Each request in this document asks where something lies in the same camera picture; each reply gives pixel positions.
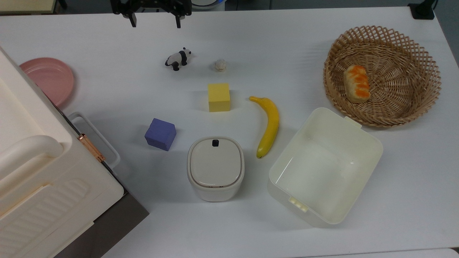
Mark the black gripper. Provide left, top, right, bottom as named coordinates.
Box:
left=110, top=0, right=192, bottom=29

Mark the small white trash can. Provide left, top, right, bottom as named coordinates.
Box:
left=186, top=136, right=245, bottom=202

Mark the cream plastic open bin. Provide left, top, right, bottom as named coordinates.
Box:
left=267, top=107, right=384, bottom=228

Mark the panda toy figure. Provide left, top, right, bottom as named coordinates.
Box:
left=165, top=47, right=192, bottom=71

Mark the yellow foam cube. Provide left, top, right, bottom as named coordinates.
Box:
left=208, top=83, right=231, bottom=113

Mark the purple foam cube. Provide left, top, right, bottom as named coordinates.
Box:
left=145, top=118, right=177, bottom=151

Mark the pink plastic plate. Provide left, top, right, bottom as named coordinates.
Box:
left=19, top=57, right=75, bottom=107

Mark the light wooden desk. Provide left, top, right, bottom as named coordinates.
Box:
left=0, top=0, right=58, bottom=15

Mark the copper latch strip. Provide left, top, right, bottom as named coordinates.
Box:
left=77, top=133, right=106, bottom=163

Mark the yellow toy banana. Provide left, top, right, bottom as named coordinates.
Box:
left=249, top=96, right=280, bottom=159

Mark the orange-topped toy bread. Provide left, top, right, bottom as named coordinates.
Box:
left=343, top=65, right=371, bottom=104

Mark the woven wicker basket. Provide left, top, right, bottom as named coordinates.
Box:
left=323, top=25, right=442, bottom=128

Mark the translucent white side handle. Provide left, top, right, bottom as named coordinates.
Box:
left=67, top=112, right=121, bottom=169

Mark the cream storage box with handle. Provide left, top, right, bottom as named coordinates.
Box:
left=0, top=47, right=125, bottom=258

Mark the black clamp mount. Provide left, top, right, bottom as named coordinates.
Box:
left=408, top=0, right=436, bottom=20

